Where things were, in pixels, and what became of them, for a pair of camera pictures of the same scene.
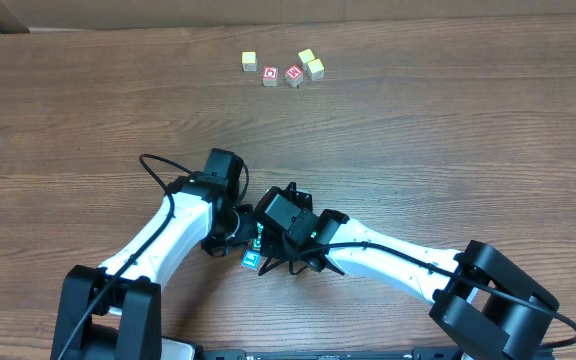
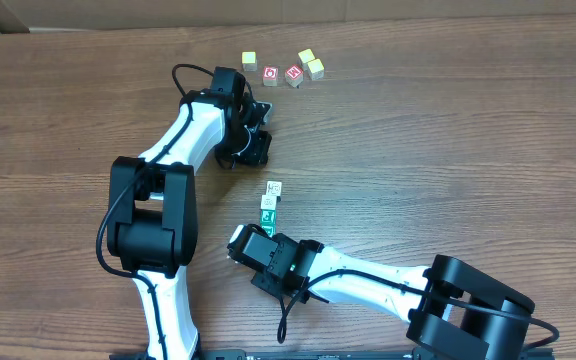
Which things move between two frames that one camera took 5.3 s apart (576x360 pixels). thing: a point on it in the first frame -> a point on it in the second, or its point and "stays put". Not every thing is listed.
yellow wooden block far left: (249, 61) stays put
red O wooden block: (269, 76) stays put
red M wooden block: (294, 75) stays put
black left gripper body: (244, 228) -> (259, 147)
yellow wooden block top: (306, 55) stays put
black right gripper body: (278, 251) -> (247, 242)
